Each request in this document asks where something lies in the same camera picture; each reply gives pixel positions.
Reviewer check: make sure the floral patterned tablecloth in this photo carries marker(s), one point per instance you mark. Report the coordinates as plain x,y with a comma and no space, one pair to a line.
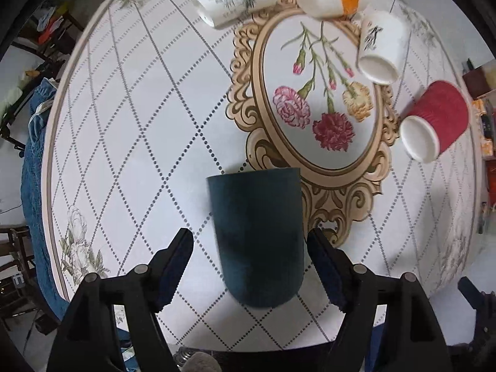
154,101

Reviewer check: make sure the blue quilted blanket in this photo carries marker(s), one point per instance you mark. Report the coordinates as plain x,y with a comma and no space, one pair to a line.
30,192

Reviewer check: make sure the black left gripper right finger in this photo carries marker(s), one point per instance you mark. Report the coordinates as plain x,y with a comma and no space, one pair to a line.
388,325

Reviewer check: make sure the dark teal cup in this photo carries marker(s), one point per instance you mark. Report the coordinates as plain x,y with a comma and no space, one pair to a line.
258,219

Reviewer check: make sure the white cup with calligraphy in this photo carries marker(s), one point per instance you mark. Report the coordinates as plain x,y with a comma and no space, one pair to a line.
383,47

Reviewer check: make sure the dark wooden chair at left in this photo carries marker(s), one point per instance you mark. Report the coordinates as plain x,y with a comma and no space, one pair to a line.
18,274

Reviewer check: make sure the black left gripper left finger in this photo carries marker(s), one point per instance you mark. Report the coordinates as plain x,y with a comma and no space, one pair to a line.
87,339

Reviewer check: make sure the red ribbed paper cup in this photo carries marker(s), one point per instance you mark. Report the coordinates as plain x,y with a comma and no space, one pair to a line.
437,119

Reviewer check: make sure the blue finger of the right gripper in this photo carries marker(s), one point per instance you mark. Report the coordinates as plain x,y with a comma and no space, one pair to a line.
483,303

